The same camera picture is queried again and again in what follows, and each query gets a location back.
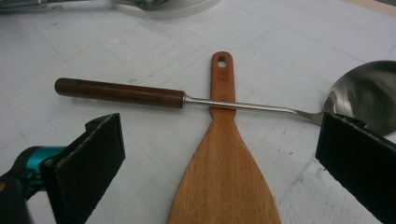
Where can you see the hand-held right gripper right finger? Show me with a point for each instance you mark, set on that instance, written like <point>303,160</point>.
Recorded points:
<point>358,155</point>

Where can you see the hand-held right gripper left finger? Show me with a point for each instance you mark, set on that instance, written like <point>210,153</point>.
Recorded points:
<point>84,161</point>

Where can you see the wooden spatula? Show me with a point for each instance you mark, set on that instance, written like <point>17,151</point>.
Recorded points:
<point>222,171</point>

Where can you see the white utensil rack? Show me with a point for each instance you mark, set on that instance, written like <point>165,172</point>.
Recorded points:
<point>180,12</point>

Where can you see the white grid mat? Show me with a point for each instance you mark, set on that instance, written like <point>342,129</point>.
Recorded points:
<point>93,46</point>

